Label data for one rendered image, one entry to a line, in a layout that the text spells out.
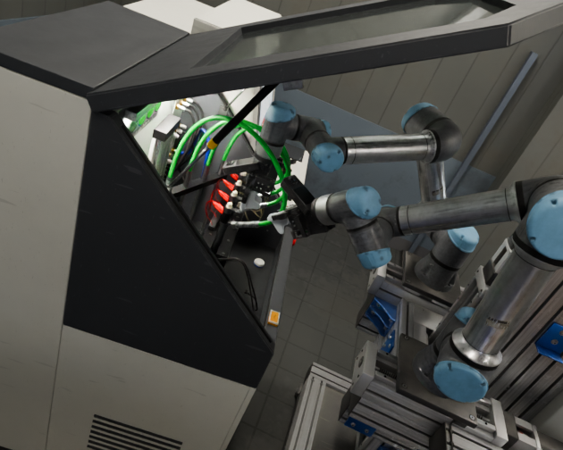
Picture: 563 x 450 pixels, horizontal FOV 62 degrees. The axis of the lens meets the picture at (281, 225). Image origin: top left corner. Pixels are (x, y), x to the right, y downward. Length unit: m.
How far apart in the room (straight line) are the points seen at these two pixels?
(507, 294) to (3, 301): 1.28
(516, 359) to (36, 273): 1.36
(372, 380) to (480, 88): 2.67
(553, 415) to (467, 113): 2.47
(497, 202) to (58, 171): 0.98
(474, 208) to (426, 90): 2.56
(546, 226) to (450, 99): 2.75
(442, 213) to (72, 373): 1.16
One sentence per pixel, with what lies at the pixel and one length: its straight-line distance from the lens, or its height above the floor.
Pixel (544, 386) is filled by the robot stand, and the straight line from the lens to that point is 1.65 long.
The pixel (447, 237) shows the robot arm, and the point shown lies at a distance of 1.70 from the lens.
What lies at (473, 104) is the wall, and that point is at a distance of 3.69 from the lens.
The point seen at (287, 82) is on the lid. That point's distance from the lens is 0.95.
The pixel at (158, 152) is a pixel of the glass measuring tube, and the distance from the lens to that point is 1.48.
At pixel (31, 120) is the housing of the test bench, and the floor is 1.38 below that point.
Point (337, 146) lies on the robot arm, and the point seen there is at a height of 1.48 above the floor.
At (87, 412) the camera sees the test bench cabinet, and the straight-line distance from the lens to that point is 1.75.
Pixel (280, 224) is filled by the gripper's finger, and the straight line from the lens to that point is 1.26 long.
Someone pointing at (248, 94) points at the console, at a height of 1.38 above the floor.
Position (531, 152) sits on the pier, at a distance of 3.65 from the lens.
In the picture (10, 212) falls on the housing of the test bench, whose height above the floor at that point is 1.12.
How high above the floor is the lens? 1.90
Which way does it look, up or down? 31 degrees down
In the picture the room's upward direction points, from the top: 23 degrees clockwise
